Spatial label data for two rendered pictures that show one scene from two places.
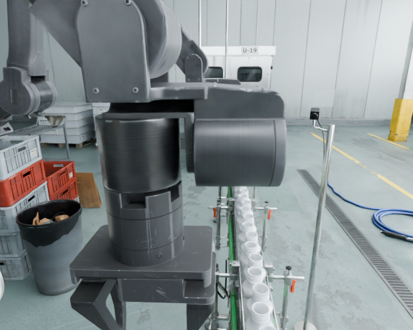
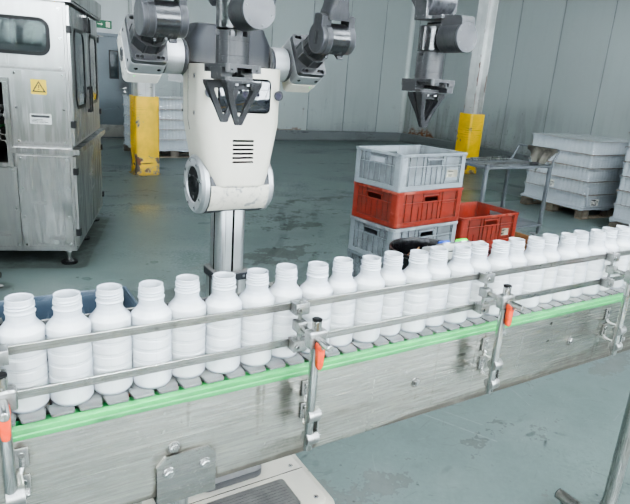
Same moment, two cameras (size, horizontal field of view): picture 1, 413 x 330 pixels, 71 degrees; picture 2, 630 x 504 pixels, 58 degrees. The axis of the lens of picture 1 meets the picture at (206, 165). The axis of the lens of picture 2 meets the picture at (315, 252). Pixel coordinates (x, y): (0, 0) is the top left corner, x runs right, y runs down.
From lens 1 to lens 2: 0.94 m
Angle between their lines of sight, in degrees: 52
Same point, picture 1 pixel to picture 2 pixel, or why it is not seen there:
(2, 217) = (384, 240)
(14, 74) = (319, 18)
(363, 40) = not seen: outside the picture
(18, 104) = (317, 43)
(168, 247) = (225, 56)
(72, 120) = (584, 166)
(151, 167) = (222, 16)
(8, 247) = not seen: hidden behind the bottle
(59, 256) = not seen: hidden behind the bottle
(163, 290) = (217, 72)
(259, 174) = (240, 17)
